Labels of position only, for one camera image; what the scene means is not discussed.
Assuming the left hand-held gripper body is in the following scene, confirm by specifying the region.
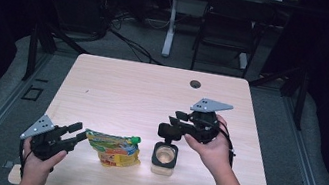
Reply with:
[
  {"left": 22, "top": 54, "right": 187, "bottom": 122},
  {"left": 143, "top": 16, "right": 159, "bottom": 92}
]
[{"left": 17, "top": 111, "right": 80, "bottom": 166}]

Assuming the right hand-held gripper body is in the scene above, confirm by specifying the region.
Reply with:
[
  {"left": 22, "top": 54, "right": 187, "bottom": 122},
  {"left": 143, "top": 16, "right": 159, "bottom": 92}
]
[{"left": 184, "top": 95, "right": 236, "bottom": 149}]

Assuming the yellow green spout pouch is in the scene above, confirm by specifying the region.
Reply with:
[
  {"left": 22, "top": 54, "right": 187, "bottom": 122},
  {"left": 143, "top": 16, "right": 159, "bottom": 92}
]
[{"left": 80, "top": 127, "right": 146, "bottom": 173}]

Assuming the clear square jar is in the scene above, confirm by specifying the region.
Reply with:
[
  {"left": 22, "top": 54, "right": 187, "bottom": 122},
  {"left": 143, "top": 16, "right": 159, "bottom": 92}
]
[{"left": 148, "top": 139, "right": 181, "bottom": 178}]

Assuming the person's left hand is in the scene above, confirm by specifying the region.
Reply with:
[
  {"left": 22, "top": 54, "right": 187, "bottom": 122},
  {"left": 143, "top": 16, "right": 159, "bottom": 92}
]
[{"left": 15, "top": 135, "right": 70, "bottom": 185}]

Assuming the person's right hand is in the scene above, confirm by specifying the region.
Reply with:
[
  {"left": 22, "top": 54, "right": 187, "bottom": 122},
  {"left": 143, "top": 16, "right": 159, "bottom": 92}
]
[{"left": 178, "top": 109, "right": 241, "bottom": 180}]

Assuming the grey metal tab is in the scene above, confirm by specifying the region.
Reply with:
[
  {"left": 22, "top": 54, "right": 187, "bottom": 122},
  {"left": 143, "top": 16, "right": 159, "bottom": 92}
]
[{"left": 2, "top": 158, "right": 22, "bottom": 171}]

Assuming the black metal stand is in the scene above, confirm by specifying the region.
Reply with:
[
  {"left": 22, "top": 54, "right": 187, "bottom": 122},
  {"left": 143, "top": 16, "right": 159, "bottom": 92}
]
[
  {"left": 242, "top": 59, "right": 313, "bottom": 132},
  {"left": 20, "top": 21, "right": 94, "bottom": 92}
]

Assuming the black folding chair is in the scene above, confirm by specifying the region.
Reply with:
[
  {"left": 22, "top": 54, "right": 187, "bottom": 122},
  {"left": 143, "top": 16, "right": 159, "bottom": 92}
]
[{"left": 189, "top": 0, "right": 278, "bottom": 83}]

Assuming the dark equipment with red light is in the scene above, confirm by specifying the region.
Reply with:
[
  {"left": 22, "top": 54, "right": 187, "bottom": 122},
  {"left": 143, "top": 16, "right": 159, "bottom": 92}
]
[{"left": 37, "top": 0, "right": 112, "bottom": 39}]

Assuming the right hand-held gripper cable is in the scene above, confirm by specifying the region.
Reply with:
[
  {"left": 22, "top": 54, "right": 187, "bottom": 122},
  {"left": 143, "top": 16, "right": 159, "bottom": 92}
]
[{"left": 210, "top": 119, "right": 242, "bottom": 170}]

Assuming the hand-held gripper cable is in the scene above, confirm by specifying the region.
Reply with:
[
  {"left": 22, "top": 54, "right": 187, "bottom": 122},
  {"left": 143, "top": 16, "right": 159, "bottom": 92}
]
[
  {"left": 13, "top": 138, "right": 32, "bottom": 182},
  {"left": 210, "top": 119, "right": 242, "bottom": 170}
]

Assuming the left hand-held gripper cable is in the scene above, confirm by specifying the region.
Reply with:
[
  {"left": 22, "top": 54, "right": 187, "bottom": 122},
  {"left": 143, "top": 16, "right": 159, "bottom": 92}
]
[{"left": 13, "top": 138, "right": 32, "bottom": 182}]

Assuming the black floor cable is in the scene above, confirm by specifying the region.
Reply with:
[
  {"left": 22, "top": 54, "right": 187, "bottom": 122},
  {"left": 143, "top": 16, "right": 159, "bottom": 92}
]
[{"left": 103, "top": 26, "right": 169, "bottom": 67}]

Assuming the tangle of dark cables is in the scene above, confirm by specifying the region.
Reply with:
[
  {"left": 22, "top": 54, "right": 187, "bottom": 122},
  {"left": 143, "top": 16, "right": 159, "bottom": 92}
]
[{"left": 86, "top": 0, "right": 136, "bottom": 35}]

